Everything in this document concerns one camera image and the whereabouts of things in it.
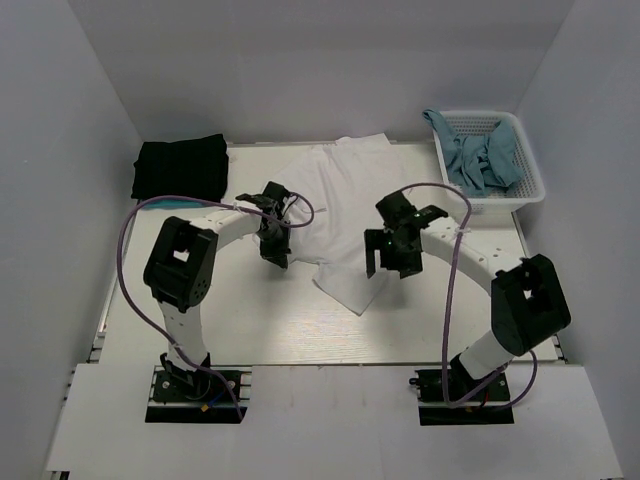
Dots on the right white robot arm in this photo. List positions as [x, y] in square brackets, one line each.
[527, 302]

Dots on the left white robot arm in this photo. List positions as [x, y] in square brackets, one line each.
[179, 273]

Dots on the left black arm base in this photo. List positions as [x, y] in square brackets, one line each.
[171, 401]

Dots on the white t shirt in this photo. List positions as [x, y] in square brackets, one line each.
[340, 183]

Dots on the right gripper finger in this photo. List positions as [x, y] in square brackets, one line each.
[410, 268]
[373, 239]

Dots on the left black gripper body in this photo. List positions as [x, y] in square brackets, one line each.
[275, 241]

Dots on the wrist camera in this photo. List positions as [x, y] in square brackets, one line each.
[272, 200]
[396, 211]

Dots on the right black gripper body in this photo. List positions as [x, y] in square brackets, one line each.
[393, 252]

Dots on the folded teal t shirt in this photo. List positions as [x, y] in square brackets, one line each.
[170, 205]

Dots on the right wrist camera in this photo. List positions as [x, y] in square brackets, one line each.
[396, 211]

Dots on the folded black t shirt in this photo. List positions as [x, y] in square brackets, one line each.
[196, 168]

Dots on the light blue crumpled t shirt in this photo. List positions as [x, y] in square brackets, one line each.
[477, 164]

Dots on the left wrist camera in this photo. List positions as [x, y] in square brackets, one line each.
[272, 200]

